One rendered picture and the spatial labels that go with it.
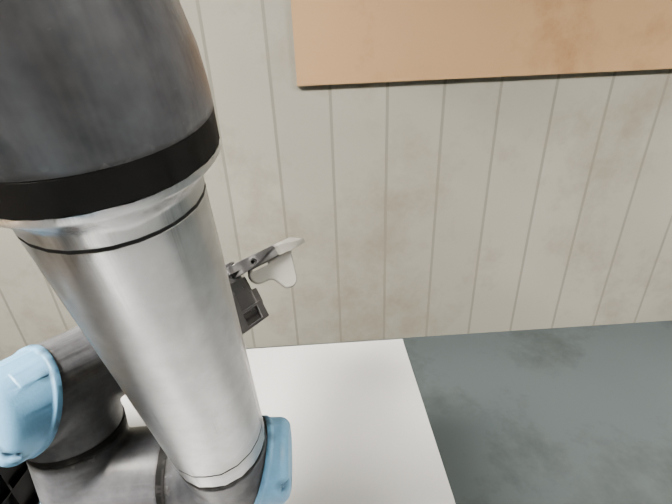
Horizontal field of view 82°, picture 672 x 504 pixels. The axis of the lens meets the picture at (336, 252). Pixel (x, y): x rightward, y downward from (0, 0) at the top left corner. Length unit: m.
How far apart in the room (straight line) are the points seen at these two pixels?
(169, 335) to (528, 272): 1.96
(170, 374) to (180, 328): 0.03
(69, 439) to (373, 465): 0.46
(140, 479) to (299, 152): 1.37
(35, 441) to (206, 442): 0.13
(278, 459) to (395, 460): 0.36
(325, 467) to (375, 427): 0.11
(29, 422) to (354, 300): 1.64
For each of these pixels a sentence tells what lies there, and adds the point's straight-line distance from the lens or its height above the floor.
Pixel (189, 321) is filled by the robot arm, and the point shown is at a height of 1.17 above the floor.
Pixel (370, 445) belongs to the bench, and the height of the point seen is 0.70.
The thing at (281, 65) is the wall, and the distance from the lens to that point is 1.59.
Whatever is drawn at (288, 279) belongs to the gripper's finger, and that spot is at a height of 1.03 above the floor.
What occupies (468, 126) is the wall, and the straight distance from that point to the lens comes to 1.71.
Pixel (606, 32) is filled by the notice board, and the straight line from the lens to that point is 1.89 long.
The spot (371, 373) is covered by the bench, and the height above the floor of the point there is 0.70.
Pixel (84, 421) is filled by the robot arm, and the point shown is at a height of 1.03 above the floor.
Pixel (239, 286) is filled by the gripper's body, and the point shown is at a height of 1.04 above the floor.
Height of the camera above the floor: 1.28
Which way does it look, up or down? 26 degrees down
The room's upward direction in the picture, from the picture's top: 3 degrees counter-clockwise
